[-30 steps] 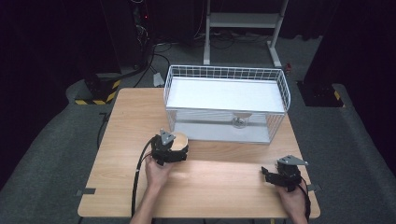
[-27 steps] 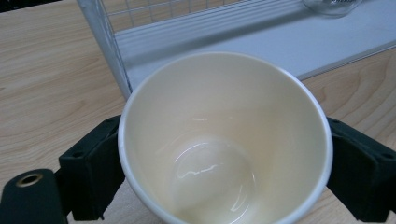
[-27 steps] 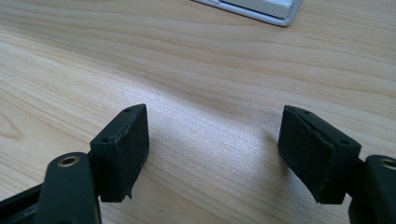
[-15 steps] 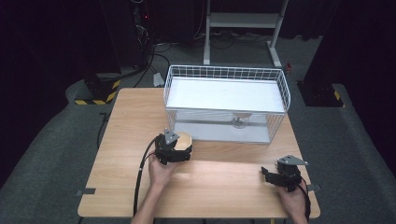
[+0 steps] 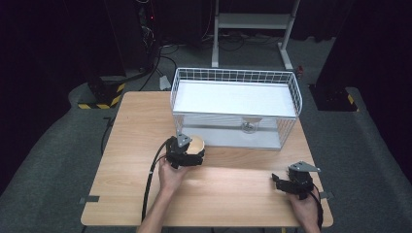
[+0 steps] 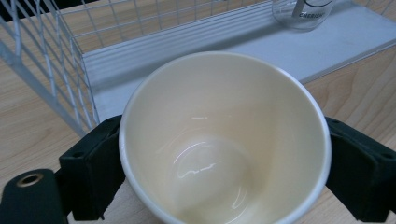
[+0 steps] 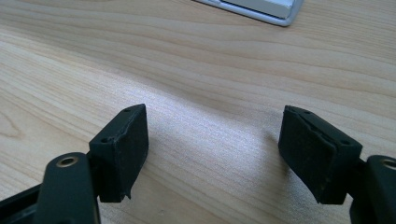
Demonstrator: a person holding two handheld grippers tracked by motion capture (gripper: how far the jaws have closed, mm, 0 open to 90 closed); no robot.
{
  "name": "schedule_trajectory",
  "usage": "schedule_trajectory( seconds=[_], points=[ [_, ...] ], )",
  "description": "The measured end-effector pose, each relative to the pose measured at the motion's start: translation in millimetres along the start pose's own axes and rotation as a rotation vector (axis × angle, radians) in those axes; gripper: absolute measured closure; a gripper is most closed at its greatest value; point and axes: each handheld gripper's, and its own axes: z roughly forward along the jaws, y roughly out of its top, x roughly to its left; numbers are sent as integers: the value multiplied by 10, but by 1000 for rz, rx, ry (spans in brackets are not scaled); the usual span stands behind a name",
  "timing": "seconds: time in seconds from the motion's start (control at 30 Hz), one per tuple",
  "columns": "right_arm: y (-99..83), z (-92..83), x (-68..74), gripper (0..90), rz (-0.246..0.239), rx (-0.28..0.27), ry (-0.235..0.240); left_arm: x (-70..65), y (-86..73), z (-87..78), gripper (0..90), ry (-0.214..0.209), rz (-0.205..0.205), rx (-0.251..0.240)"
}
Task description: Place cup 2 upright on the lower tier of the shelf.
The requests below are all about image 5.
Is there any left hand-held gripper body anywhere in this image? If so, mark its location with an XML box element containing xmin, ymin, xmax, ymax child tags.
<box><xmin>165</xmin><ymin>132</ymin><xmax>195</xmax><ymax>170</ymax></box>

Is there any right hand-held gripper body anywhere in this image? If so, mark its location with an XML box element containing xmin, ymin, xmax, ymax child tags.
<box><xmin>286</xmin><ymin>160</ymin><xmax>322</xmax><ymax>201</ymax></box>

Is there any beige mug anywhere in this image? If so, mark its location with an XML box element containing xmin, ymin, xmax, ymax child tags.
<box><xmin>186</xmin><ymin>135</ymin><xmax>206</xmax><ymax>156</ymax></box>

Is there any white paper cup with lid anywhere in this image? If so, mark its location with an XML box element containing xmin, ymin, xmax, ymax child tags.
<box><xmin>240</xmin><ymin>116</ymin><xmax>263</xmax><ymax>135</ymax></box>

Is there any white wire shelf rack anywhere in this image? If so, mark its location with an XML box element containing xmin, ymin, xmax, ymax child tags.
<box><xmin>169</xmin><ymin>67</ymin><xmax>304</xmax><ymax>150</ymax></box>

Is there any person's left hand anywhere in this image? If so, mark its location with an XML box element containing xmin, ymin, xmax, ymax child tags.
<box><xmin>157</xmin><ymin>157</ymin><xmax>190</xmax><ymax>196</ymax></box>

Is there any person's right hand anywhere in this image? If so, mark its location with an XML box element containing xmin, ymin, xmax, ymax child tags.
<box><xmin>289</xmin><ymin>190</ymin><xmax>321</xmax><ymax>225</ymax></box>

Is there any small white box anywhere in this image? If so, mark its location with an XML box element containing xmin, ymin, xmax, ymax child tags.
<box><xmin>158</xmin><ymin>75</ymin><xmax>172</xmax><ymax>91</ymax></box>

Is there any black stand base striped edge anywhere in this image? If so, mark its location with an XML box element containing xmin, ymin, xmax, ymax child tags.
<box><xmin>77</xmin><ymin>75</ymin><xmax>127</xmax><ymax>111</ymax></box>
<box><xmin>308</xmin><ymin>83</ymin><xmax>361</xmax><ymax>113</ymax></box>

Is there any white metal stand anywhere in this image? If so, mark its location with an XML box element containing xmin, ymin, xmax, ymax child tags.
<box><xmin>211</xmin><ymin>0</ymin><xmax>301</xmax><ymax>71</ymax></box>

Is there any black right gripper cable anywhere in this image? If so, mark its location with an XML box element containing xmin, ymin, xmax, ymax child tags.
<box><xmin>309</xmin><ymin>189</ymin><xmax>325</xmax><ymax>231</ymax></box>

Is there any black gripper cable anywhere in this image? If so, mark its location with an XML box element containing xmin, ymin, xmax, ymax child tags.
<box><xmin>309</xmin><ymin>189</ymin><xmax>325</xmax><ymax>231</ymax></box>
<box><xmin>141</xmin><ymin>136</ymin><xmax>174</xmax><ymax>223</ymax></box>

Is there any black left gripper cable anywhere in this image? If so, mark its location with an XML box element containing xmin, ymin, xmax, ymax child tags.
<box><xmin>141</xmin><ymin>136</ymin><xmax>174</xmax><ymax>223</ymax></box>

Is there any thin black cable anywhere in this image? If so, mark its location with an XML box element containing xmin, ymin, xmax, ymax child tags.
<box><xmin>100</xmin><ymin>116</ymin><xmax>115</xmax><ymax>156</ymax></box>

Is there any black floor cable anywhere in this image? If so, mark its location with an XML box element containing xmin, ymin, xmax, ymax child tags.
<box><xmin>138</xmin><ymin>43</ymin><xmax>180</xmax><ymax>92</ymax></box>

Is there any black equipment tower with wires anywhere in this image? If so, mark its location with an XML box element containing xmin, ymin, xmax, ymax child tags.
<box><xmin>106</xmin><ymin>0</ymin><xmax>163</xmax><ymax>74</ymax></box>

